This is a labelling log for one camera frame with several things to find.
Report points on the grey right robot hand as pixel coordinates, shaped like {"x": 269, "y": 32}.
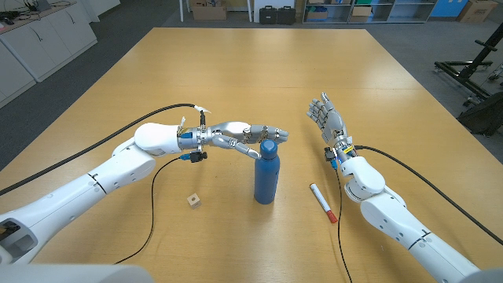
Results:
{"x": 334, "y": 122}

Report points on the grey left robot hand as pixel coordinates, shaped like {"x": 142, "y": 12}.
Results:
{"x": 232, "y": 129}

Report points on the blue bottle cap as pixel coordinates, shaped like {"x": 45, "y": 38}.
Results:
{"x": 269, "y": 149}

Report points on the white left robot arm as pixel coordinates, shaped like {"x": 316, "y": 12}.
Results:
{"x": 59, "y": 208}

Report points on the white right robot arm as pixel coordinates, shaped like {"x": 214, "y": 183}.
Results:
{"x": 393, "y": 224}

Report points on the blue metal bottle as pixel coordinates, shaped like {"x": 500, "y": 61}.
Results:
{"x": 267, "y": 181}

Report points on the small wooden block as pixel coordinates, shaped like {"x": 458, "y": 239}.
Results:
{"x": 194, "y": 201}

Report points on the white marker with red cap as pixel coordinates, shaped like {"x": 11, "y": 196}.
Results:
{"x": 322, "y": 202}

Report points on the small cardboard box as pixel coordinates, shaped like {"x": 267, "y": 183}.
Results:
{"x": 359, "y": 13}

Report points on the black hard case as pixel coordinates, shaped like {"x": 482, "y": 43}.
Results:
{"x": 286, "y": 15}
{"x": 268, "y": 15}

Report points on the grey shelf unit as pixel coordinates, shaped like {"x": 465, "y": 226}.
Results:
{"x": 404, "y": 19}

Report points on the white board panel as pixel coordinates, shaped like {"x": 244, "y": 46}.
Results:
{"x": 275, "y": 2}

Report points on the black wheeled stand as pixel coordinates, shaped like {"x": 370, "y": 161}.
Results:
{"x": 463, "y": 72}

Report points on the blue panel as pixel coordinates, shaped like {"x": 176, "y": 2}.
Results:
{"x": 448, "y": 8}

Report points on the printed cardboard box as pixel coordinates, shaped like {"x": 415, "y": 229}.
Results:
{"x": 477, "y": 11}

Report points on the white cabinet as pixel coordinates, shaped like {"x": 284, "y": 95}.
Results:
{"x": 39, "y": 43}

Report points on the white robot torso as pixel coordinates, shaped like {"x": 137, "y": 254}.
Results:
{"x": 78, "y": 275}

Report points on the dark grey device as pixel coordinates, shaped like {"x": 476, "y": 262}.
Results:
{"x": 41, "y": 5}

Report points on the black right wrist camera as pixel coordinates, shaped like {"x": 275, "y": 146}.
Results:
{"x": 330, "y": 154}

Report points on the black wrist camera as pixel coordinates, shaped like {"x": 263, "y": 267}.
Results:
{"x": 330, "y": 154}
{"x": 198, "y": 156}

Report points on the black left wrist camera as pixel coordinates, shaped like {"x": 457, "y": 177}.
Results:
{"x": 198, "y": 156}

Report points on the white table frame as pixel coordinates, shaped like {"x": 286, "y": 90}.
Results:
{"x": 182, "y": 12}

